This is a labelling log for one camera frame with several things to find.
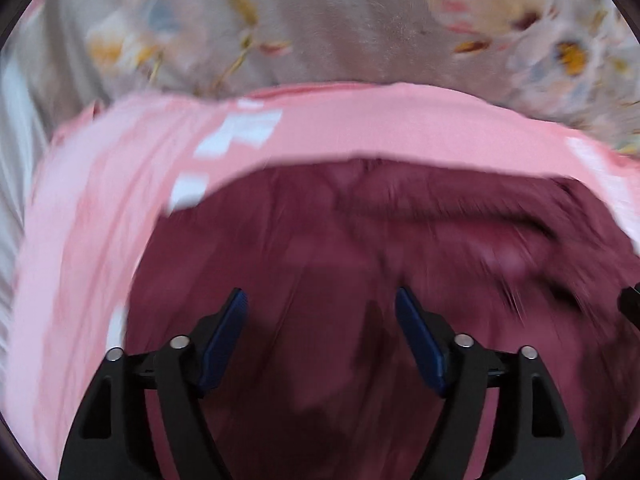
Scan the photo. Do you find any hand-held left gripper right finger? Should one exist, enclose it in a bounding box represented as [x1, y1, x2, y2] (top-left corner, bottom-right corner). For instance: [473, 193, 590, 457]
[395, 287, 587, 480]

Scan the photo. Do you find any maroon puffer jacket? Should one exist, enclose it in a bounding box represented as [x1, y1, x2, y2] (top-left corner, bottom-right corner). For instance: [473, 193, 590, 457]
[122, 157, 640, 480]

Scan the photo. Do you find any grey floral cloth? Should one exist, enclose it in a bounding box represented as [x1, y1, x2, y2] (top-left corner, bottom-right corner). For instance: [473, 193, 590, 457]
[30, 0, 640, 156]

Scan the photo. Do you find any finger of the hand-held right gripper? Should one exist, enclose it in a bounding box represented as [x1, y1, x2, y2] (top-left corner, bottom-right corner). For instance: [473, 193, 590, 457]
[617, 282, 640, 319]

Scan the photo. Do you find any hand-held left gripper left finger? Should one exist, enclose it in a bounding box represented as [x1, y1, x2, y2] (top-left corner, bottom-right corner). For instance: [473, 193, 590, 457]
[57, 287, 249, 480]

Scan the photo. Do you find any pink printed blanket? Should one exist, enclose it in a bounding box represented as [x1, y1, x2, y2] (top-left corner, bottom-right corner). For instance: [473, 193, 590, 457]
[0, 82, 640, 480]

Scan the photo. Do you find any grey curtain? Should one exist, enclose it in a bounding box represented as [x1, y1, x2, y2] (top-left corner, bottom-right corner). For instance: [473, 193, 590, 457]
[0, 25, 56, 361]

